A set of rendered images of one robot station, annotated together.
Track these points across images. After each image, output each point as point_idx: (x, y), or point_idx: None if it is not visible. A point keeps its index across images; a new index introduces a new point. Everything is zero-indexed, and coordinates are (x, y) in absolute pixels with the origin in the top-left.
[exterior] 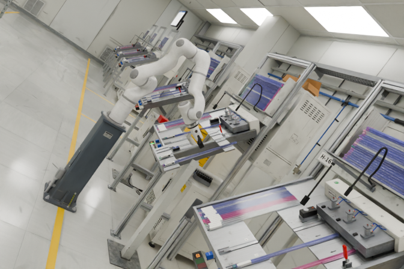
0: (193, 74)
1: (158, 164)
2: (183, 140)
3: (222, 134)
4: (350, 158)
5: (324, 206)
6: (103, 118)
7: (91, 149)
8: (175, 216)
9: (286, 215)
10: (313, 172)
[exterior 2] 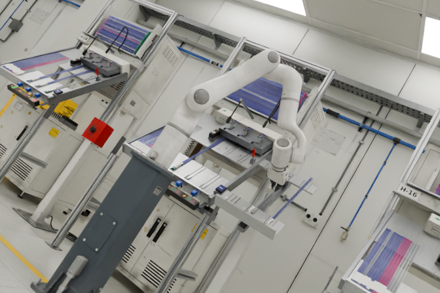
0: (289, 102)
1: (248, 224)
2: (203, 171)
3: (253, 158)
4: None
5: None
6: (158, 168)
7: (135, 218)
8: (197, 271)
9: (423, 263)
10: (391, 205)
